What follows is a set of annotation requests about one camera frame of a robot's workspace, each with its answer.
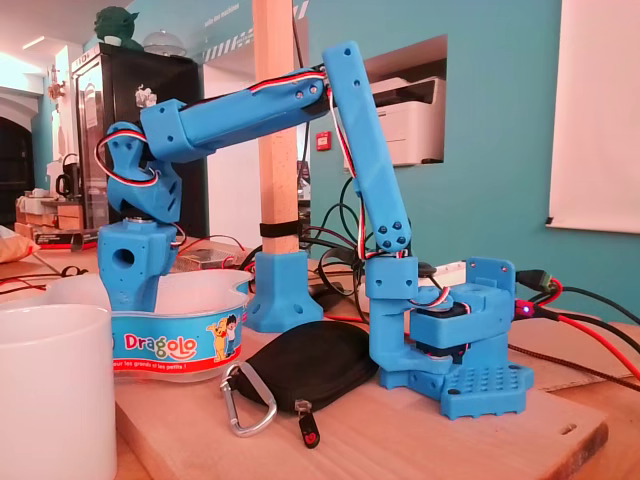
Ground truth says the black zipper pull red heart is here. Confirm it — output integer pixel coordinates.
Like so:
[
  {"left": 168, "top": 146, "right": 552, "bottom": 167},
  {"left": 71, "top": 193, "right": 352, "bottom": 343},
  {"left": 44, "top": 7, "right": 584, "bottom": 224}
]
[{"left": 294, "top": 397, "right": 323, "bottom": 450}]

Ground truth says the white ceramic mug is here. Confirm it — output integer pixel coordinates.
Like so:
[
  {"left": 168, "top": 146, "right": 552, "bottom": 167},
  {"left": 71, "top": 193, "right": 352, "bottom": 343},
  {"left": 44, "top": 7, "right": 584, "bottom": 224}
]
[{"left": 0, "top": 303, "right": 120, "bottom": 480}]

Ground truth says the white projection board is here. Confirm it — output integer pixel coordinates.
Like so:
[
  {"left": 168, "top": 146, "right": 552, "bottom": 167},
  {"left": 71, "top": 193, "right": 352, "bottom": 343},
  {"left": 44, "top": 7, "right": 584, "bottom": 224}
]
[{"left": 545, "top": 0, "right": 640, "bottom": 235}]

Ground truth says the black zip pouch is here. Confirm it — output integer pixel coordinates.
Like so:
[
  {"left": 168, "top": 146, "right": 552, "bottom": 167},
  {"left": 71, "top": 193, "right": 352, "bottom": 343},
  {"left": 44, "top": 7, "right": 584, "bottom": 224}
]
[{"left": 239, "top": 319, "right": 380, "bottom": 415}]

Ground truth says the silver carabiner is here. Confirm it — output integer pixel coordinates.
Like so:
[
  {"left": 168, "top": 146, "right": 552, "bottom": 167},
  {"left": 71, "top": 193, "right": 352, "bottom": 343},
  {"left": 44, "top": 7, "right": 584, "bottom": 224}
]
[{"left": 219, "top": 360, "right": 279, "bottom": 439}]

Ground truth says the glass dome cover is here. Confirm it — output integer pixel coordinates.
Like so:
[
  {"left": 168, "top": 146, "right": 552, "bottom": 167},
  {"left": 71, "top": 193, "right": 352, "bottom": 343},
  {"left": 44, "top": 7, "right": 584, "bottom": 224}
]
[{"left": 142, "top": 29, "right": 189, "bottom": 58}]

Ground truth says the black electric kettle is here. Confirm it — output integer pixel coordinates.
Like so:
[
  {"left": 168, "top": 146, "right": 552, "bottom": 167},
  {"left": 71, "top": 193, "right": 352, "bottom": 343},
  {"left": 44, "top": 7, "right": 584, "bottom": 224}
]
[{"left": 53, "top": 152, "right": 85, "bottom": 201}]

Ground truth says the black power cable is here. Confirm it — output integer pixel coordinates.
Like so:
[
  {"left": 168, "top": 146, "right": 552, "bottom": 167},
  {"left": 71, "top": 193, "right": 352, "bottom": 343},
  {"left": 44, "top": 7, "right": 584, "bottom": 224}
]
[{"left": 529, "top": 285, "right": 640, "bottom": 354}]

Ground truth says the white fridge magnet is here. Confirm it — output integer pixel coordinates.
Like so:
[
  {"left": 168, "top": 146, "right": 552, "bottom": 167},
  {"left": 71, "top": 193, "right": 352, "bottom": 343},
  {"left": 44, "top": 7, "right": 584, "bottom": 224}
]
[{"left": 134, "top": 83, "right": 159, "bottom": 108}]

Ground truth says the white office printer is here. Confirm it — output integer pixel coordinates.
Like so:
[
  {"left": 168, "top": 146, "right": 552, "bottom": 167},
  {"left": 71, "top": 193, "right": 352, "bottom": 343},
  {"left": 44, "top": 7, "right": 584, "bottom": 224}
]
[{"left": 369, "top": 75, "right": 447, "bottom": 168}]

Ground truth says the clear-covered power supply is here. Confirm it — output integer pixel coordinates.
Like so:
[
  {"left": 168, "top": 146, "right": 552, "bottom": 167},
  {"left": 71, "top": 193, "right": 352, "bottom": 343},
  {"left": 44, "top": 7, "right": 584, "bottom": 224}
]
[{"left": 174, "top": 246, "right": 247, "bottom": 275}]

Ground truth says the braided black red cable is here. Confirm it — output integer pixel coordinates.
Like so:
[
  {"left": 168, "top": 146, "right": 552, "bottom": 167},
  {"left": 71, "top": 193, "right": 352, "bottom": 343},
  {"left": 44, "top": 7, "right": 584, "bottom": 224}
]
[{"left": 507, "top": 343, "right": 640, "bottom": 394}]

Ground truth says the clear plastic Dragolo candy bowl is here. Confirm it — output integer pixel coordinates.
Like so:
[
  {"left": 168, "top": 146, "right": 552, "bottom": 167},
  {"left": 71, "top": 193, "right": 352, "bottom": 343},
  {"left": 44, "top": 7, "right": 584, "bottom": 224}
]
[{"left": 45, "top": 268, "right": 254, "bottom": 384}]

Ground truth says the wooden drawer unit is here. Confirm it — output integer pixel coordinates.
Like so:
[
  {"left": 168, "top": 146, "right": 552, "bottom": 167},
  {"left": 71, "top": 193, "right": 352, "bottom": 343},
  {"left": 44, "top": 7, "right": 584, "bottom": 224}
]
[{"left": 13, "top": 193, "right": 87, "bottom": 241}]

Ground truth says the red motor controller board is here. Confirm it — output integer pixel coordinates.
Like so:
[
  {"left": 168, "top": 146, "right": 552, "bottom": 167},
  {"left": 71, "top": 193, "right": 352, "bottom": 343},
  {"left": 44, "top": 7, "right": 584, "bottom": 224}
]
[{"left": 513, "top": 298, "right": 541, "bottom": 322}]

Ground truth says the beige paper bag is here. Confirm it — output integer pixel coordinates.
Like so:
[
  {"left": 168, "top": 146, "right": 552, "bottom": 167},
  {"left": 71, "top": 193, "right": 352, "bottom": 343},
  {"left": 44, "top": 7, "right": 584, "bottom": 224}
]
[{"left": 0, "top": 224, "right": 41, "bottom": 265}]

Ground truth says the blue printed post foot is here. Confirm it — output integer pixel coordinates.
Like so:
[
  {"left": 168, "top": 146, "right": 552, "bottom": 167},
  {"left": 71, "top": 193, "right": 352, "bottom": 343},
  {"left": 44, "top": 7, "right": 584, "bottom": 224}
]
[{"left": 243, "top": 249, "right": 325, "bottom": 334}]

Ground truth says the green power connector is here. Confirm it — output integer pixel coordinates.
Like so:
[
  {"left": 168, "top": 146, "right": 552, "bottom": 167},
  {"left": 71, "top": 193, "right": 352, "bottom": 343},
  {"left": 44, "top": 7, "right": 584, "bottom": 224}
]
[{"left": 514, "top": 268, "right": 564, "bottom": 295}]

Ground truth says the thin red wire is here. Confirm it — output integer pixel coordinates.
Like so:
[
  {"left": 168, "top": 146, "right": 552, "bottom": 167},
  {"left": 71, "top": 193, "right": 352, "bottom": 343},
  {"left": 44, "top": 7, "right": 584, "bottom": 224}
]
[{"left": 174, "top": 233, "right": 247, "bottom": 264}]

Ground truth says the small wall ornament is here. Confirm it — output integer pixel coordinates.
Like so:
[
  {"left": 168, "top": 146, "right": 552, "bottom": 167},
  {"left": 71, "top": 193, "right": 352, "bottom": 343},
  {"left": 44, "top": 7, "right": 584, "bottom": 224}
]
[{"left": 47, "top": 64, "right": 69, "bottom": 104}]

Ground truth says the thick black cable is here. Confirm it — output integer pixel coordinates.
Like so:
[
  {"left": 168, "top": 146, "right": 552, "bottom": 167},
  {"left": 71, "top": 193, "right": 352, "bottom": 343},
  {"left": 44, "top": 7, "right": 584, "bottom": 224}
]
[{"left": 299, "top": 174, "right": 374, "bottom": 326}]

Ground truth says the red black flat box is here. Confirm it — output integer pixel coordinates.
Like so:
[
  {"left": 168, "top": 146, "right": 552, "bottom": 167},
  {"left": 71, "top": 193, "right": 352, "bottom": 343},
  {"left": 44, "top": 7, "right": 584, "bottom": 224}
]
[{"left": 30, "top": 226, "right": 101, "bottom": 251}]

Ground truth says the large light wooden board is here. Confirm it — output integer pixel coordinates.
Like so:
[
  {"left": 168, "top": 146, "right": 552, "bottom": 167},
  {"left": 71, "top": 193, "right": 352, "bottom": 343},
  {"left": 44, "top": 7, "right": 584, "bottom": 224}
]
[{"left": 114, "top": 309, "right": 610, "bottom": 480}]

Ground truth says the black glass-door fridge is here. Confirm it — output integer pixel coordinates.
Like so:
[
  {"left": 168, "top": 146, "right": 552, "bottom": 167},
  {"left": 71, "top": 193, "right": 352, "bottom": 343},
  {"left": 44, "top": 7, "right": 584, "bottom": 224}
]
[{"left": 71, "top": 42, "right": 210, "bottom": 241}]

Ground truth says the red power cable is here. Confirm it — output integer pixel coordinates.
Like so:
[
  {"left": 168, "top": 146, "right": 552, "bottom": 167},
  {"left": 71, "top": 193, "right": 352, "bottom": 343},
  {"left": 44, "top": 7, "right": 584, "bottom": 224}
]
[{"left": 537, "top": 278, "right": 640, "bottom": 381}]

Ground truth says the wooden square post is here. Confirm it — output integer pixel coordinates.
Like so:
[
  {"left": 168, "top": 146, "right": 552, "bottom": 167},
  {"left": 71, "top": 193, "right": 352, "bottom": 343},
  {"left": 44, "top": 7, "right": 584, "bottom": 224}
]
[{"left": 251, "top": 0, "right": 303, "bottom": 256}]

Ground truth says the black velcro strap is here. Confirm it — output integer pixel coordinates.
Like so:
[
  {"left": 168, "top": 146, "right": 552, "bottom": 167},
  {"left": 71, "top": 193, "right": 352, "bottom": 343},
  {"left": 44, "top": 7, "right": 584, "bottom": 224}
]
[{"left": 258, "top": 222, "right": 303, "bottom": 240}]

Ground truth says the green Yoda figure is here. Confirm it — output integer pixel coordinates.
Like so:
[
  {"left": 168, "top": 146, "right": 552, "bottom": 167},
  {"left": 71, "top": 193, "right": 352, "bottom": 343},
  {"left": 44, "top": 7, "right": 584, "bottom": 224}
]
[{"left": 93, "top": 5, "right": 146, "bottom": 52}]

